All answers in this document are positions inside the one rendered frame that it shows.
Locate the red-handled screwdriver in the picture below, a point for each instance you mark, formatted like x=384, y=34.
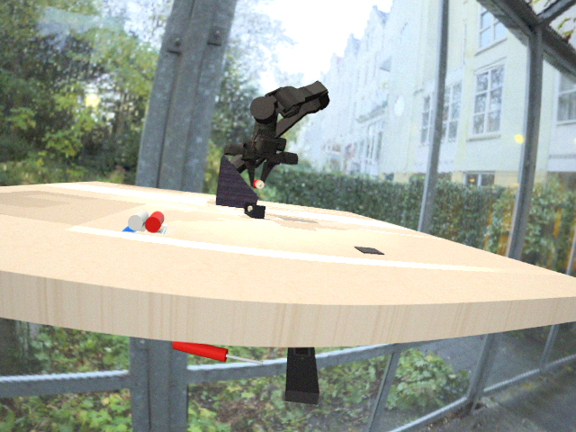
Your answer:
x=213, y=352

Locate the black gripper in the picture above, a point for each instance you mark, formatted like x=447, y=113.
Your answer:
x=287, y=158

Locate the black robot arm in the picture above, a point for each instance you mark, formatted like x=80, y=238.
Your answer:
x=293, y=104

